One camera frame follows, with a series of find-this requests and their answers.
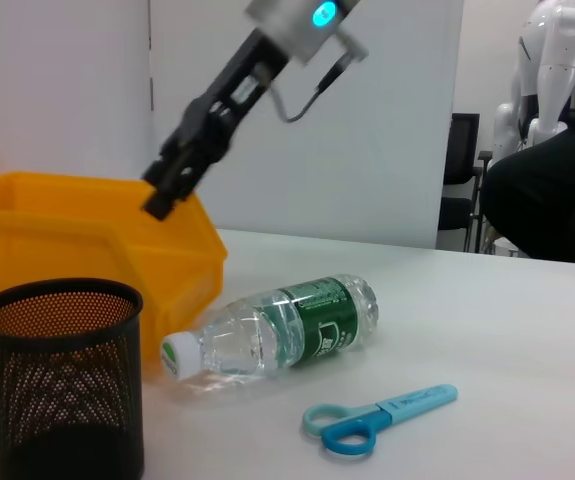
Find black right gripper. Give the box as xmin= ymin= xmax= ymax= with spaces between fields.
xmin=140 ymin=29 xmax=293 ymax=221

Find clear green-label water bottle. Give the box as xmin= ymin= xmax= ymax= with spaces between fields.
xmin=160 ymin=273 xmax=381 ymax=382

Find blue plastic scissors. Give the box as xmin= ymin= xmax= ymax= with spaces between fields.
xmin=301 ymin=383 xmax=459 ymax=457

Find black mesh pen holder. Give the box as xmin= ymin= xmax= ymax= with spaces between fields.
xmin=0 ymin=278 xmax=146 ymax=480

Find yellow plastic storage bin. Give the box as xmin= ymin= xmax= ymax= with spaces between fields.
xmin=0 ymin=171 xmax=229 ymax=376

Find black office chair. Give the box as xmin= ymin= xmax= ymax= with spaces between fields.
xmin=436 ymin=112 xmax=484 ymax=253

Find white humanoid robot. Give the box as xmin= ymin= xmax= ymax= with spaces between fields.
xmin=486 ymin=0 xmax=575 ymax=174

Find grey right gripper cable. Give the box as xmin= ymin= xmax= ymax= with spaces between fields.
xmin=269 ymin=49 xmax=353 ymax=125

